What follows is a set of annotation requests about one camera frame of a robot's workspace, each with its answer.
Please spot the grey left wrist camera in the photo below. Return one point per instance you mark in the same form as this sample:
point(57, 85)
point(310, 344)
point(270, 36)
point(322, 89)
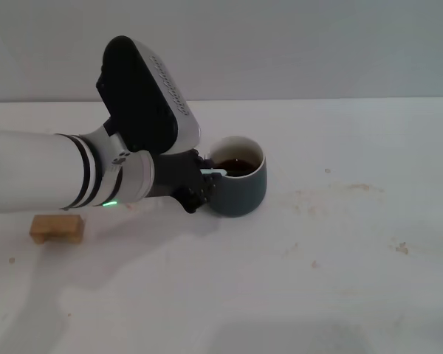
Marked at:
point(140, 99)

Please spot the dark grey ceramic cup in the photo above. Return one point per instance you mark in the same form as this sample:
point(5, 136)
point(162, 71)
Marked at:
point(240, 195)

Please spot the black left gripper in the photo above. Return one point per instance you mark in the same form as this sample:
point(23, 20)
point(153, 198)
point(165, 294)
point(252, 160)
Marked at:
point(173, 173)

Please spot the light tan wooden block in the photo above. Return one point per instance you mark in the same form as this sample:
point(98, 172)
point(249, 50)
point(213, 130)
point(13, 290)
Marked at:
point(59, 226)

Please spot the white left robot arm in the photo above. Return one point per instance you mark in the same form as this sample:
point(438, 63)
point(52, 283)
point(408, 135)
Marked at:
point(33, 169)

